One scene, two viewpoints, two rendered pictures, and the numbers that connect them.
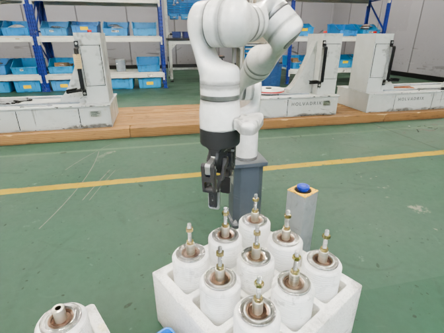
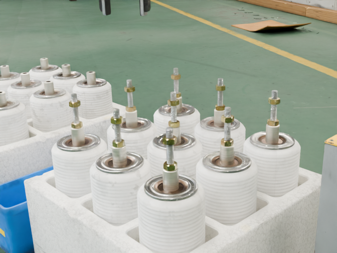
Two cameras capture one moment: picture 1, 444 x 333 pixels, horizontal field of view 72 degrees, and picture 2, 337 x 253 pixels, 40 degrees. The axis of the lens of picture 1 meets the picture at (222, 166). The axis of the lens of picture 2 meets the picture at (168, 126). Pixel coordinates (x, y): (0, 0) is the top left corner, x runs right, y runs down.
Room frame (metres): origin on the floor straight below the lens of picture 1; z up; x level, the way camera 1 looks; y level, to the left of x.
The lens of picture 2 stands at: (0.58, -0.83, 0.56)
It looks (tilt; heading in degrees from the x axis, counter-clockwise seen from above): 21 degrees down; 88
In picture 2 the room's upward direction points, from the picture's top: 2 degrees counter-clockwise
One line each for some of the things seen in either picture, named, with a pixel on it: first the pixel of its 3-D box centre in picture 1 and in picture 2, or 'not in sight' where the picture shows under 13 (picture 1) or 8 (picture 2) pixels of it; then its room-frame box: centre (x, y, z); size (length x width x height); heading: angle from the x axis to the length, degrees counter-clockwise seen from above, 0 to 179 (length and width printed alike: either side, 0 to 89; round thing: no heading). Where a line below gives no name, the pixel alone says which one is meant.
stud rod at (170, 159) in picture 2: (325, 243); (170, 153); (0.60, -0.25, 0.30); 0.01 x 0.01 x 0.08
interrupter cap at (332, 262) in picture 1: (322, 259); (170, 187); (0.60, -0.25, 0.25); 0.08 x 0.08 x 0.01
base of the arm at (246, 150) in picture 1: (246, 137); not in sight; (1.19, -0.10, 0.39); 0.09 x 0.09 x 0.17; 12
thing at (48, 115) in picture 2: not in sight; (54, 129); (0.34, 0.24, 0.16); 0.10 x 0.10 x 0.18
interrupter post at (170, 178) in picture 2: (323, 256); (170, 178); (0.60, -0.25, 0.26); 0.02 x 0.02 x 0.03
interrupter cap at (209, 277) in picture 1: (220, 278); (131, 125); (0.54, 0.00, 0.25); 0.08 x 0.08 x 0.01
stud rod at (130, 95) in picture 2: (219, 260); (130, 99); (0.54, 0.00, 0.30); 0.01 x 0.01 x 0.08
